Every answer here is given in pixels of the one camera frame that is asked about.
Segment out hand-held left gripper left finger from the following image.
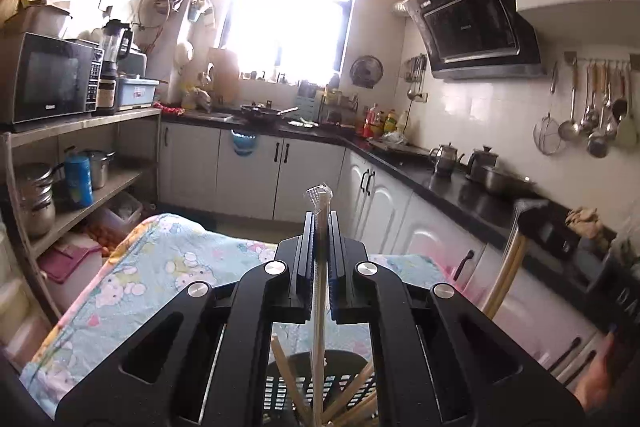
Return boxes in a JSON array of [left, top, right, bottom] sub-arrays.
[[55, 212, 317, 427]]

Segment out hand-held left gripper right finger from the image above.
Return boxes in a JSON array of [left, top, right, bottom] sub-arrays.
[[326, 213, 586, 427]]

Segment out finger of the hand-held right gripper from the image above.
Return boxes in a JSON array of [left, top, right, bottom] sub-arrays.
[[517, 202, 583, 268]]

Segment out white chopstick pair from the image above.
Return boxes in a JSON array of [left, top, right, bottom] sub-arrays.
[[304, 183, 333, 427]]

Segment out dark green utensil basket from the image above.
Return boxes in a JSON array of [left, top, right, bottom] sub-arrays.
[[262, 352, 378, 427]]

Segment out row of hanging kitchen utensils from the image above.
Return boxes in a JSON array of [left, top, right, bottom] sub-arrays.
[[550, 52, 640, 158]]

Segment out small hanging utensils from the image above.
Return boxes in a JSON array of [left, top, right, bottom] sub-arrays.
[[403, 53, 429, 101]]

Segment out person's right hand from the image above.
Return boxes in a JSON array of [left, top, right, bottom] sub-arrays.
[[574, 334, 621, 414]]

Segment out wide metal pot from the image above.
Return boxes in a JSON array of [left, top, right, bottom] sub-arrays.
[[470, 164, 537, 196]]

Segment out dark lidded kettle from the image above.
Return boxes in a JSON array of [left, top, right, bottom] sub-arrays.
[[466, 145, 501, 180]]

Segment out black kitchen countertop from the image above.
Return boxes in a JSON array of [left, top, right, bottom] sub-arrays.
[[160, 107, 640, 288]]

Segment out steel kettle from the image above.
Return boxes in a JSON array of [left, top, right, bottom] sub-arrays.
[[429, 142, 466, 178]]

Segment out blue plastic bag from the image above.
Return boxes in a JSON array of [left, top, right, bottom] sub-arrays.
[[230, 129, 259, 158]]

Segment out black wok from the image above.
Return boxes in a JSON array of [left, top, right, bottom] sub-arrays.
[[240, 103, 299, 125]]

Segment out row of condiment bottles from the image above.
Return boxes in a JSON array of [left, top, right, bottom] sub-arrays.
[[364, 103, 410, 138]]

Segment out cartoon cat printed tablecloth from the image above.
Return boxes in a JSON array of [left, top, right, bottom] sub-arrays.
[[20, 213, 451, 418]]

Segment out dark spice rack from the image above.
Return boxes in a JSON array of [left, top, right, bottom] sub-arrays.
[[320, 84, 360, 126]]

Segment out pale blue knife block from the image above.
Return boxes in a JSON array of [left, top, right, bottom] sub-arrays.
[[296, 79, 321, 120]]

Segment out beige plush toy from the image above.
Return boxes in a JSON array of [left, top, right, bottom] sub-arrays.
[[181, 69, 215, 110]]

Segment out clear box of orange fruit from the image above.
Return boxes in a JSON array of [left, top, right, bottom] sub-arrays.
[[82, 191, 146, 258]]

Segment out wooden cutting board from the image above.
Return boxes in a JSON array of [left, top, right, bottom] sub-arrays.
[[207, 47, 241, 105]]

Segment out black range hood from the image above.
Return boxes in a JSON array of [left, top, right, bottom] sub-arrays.
[[391, 0, 547, 81]]

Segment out small steel pot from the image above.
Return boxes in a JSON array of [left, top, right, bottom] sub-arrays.
[[82, 149, 116, 190]]

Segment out pink lidded storage box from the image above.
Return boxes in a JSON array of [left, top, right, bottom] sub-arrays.
[[37, 239, 103, 285]]

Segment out white round container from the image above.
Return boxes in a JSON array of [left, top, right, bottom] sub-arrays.
[[175, 40, 196, 68]]

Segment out blue dish box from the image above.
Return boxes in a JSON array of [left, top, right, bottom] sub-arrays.
[[116, 76, 161, 110]]

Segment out blue canister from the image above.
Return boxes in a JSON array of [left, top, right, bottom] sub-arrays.
[[63, 146, 95, 208]]

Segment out kitchen window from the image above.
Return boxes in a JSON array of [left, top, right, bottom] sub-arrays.
[[217, 0, 362, 82]]

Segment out pale grey countertop appliance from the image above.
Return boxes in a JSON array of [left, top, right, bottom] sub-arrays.
[[117, 48, 149, 78]]

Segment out metal shelf rack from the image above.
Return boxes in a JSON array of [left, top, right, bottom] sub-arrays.
[[0, 107, 163, 323]]

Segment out stacked steel pots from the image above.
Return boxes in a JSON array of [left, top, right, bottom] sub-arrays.
[[12, 162, 58, 238]]

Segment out black blender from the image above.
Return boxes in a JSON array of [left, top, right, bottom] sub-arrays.
[[96, 19, 135, 115]]

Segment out pale green plastic drawer unit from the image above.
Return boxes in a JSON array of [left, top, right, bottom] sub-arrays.
[[0, 217, 58, 360]]

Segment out black microwave oven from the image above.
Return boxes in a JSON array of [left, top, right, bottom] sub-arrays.
[[0, 32, 105, 132]]

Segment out cardboard box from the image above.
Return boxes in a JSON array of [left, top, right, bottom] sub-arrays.
[[4, 0, 72, 39]]

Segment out hanging wire strainer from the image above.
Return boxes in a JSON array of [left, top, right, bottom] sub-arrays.
[[532, 62, 568, 156]]

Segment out small wall fan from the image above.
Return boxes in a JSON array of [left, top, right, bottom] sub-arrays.
[[349, 55, 385, 88]]

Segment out wall-mounted utensil holder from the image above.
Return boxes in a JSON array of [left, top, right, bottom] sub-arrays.
[[186, 0, 217, 28]]

